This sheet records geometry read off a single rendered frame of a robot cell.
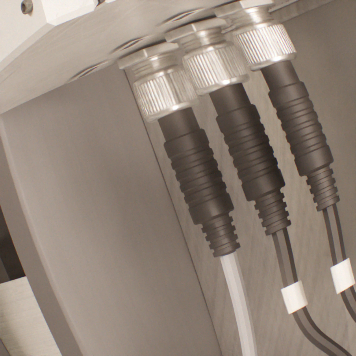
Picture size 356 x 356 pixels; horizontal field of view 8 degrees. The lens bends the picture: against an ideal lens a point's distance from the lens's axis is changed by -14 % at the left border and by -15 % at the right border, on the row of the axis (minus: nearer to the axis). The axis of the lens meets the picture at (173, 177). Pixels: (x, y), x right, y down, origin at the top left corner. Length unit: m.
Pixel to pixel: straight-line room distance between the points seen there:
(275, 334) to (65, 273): 0.07
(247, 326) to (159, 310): 0.10
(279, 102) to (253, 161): 0.04
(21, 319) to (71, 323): 0.86
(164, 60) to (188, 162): 0.03
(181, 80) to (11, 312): 0.96
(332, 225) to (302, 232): 0.10
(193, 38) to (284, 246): 0.06
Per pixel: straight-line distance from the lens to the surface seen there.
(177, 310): 0.80
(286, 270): 0.66
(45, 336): 1.64
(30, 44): 0.53
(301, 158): 0.62
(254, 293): 0.77
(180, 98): 0.69
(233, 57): 0.66
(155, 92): 0.69
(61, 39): 0.56
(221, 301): 0.79
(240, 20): 0.63
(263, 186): 0.65
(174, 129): 0.69
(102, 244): 0.79
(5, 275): 1.66
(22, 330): 1.63
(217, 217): 0.69
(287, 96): 0.62
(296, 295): 0.66
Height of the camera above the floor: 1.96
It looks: 41 degrees down
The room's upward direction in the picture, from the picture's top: 1 degrees clockwise
